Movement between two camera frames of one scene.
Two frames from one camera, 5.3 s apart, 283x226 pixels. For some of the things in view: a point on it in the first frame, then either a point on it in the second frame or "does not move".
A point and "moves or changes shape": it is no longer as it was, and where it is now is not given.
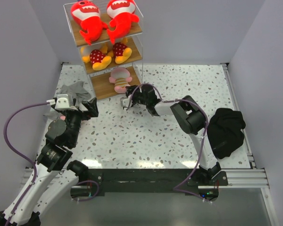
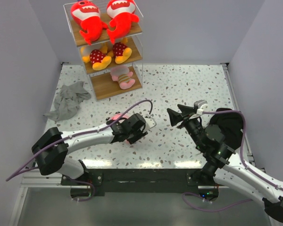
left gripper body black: [83, 115] → [134, 135]
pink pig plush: [120, 77] moves or changes shape
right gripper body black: [137, 97] → [193, 124]
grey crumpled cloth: [78, 92] does not move
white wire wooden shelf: [108, 34] does not move
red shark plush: [122, 12] does not move
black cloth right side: [224, 131] does not move
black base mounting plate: [201, 183] does not move
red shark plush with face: [88, 15] does not move
